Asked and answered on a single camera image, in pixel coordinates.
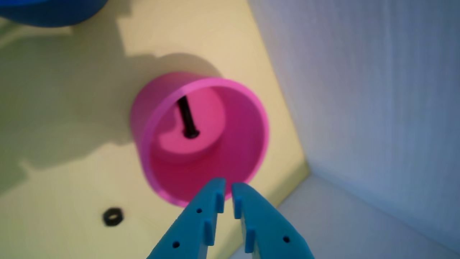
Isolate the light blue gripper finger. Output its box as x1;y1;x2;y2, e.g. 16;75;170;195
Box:
147;177;226;259
231;182;316;259

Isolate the black bolt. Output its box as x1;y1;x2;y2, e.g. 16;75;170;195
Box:
177;96;200;139

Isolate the pink round box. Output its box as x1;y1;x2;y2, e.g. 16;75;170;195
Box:
130;71;270;208

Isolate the blue round box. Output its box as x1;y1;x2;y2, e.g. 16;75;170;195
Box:
0;0;109;28

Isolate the metal hex nut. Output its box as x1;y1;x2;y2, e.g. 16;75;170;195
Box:
102;207;124;227

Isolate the yellow paper mat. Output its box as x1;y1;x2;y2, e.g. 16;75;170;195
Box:
0;0;310;259

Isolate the white corrugated enclosure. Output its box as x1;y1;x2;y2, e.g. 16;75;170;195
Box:
230;0;460;259

